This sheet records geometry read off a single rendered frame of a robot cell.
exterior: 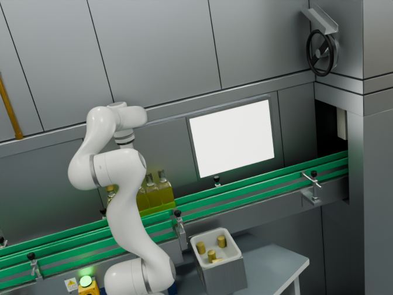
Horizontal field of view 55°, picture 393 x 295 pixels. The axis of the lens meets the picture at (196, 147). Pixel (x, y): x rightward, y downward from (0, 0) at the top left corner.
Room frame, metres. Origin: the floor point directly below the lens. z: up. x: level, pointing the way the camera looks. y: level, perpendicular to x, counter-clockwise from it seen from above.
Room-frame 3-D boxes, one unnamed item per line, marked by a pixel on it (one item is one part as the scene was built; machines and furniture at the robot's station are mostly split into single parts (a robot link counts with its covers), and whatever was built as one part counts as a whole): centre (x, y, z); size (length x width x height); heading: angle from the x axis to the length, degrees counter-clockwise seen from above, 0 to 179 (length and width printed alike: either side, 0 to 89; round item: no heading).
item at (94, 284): (1.26, 0.54, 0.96); 0.07 x 0.07 x 0.07; 11
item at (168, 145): (1.69, 0.05, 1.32); 0.90 x 0.03 x 0.34; 101
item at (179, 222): (1.40, 0.13, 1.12); 0.17 x 0.03 x 0.12; 11
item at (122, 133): (1.50, 0.28, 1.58); 0.09 x 0.08 x 0.13; 91
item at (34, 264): (1.24, 0.71, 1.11); 0.07 x 0.04 x 0.13; 11
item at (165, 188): (1.52, 0.17, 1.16); 0.06 x 0.06 x 0.21; 11
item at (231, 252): (1.33, 0.00, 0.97); 0.22 x 0.17 x 0.09; 11
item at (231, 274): (1.35, 0.01, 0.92); 0.27 x 0.17 x 0.15; 11
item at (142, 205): (1.50, 0.29, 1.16); 0.06 x 0.06 x 0.21; 12
